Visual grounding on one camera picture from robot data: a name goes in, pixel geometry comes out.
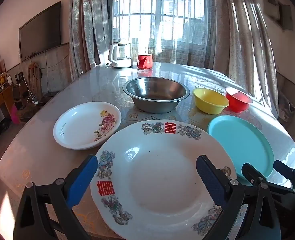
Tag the white floral plate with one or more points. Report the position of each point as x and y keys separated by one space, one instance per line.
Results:
x=82 y=127

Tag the lace patterned tablecloth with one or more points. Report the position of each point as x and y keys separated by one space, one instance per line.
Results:
x=205 y=77

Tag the grey wall electrical box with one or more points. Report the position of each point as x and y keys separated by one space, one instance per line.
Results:
x=280 y=10

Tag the yellow plastic bowl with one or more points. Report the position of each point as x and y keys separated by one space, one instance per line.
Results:
x=210 y=101

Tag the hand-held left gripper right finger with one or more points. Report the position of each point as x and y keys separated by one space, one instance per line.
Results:
x=211 y=180

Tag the red cup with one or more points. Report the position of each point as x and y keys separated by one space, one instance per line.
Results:
x=144 y=61

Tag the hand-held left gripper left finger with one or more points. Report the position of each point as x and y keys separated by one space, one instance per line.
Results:
x=83 y=180

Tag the white glass electric kettle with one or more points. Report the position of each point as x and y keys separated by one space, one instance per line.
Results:
x=120 y=55

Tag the pink plastic item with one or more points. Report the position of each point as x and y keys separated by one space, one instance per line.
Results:
x=15 y=115

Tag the barred window with sheer curtain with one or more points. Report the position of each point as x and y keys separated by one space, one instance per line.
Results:
x=160 y=12

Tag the red plastic bowl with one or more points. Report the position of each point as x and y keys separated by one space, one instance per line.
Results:
x=237 y=102

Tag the dark low table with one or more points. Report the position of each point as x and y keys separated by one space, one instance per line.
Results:
x=37 y=107

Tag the beige patterned curtain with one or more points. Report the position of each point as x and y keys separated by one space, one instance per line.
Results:
x=245 y=42
x=87 y=30

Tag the patterned bag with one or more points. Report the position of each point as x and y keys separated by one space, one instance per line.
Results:
x=286 y=106

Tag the wall-mounted black television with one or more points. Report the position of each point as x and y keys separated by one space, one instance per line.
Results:
x=40 y=28

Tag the stainless steel bowl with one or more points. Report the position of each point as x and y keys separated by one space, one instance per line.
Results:
x=155 y=92

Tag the large white red-print plate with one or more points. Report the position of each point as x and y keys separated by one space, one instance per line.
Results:
x=162 y=175

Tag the white power strip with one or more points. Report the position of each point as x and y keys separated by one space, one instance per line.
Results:
x=35 y=100

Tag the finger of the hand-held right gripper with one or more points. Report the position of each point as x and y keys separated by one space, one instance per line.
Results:
x=252 y=173
x=282 y=167

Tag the teal plastic plate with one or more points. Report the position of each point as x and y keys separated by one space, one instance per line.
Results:
x=240 y=142

